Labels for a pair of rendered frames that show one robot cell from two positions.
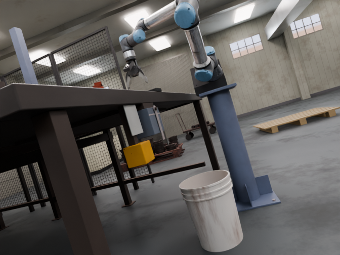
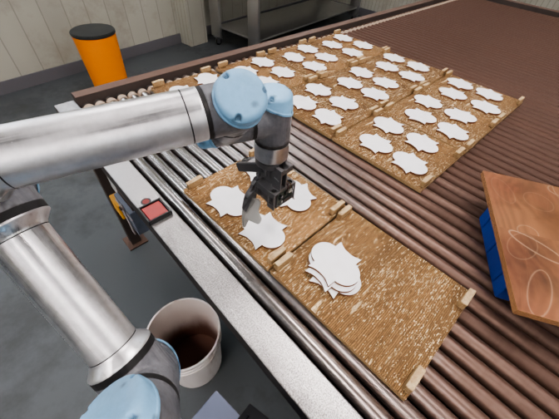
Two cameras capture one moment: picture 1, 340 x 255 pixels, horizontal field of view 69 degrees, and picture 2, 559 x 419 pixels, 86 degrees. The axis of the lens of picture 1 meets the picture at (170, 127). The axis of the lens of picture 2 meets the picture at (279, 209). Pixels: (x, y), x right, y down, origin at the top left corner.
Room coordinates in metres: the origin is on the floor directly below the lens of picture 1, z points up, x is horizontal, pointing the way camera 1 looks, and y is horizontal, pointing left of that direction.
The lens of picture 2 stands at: (1.94, -0.35, 1.64)
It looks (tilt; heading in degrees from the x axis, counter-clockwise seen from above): 47 degrees down; 115
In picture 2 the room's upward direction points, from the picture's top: 5 degrees clockwise
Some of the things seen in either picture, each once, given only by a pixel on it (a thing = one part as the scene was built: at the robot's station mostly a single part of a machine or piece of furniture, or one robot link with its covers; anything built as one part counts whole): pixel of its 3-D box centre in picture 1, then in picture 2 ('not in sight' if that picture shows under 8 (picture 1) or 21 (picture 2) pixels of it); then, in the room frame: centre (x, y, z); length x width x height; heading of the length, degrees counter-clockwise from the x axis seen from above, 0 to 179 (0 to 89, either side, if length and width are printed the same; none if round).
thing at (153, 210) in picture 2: not in sight; (155, 211); (1.33, 0.03, 0.92); 0.06 x 0.06 x 0.01; 71
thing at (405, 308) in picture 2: not in sight; (369, 283); (2.00, 0.13, 0.93); 0.41 x 0.35 x 0.02; 162
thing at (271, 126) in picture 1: (293, 120); not in sight; (4.82, -2.33, 0.06); 1.37 x 0.94 x 0.12; 81
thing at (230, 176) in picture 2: not in sight; (264, 199); (1.60, 0.25, 0.93); 0.41 x 0.35 x 0.02; 163
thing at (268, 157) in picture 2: (129, 55); (272, 148); (1.69, 0.12, 1.24); 0.08 x 0.08 x 0.05
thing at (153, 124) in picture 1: (147, 123); (137, 209); (1.14, 0.09, 0.77); 0.14 x 0.11 x 0.18; 161
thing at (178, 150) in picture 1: (151, 150); not in sight; (5.50, 0.54, 0.25); 1.36 x 0.94 x 0.49; 80
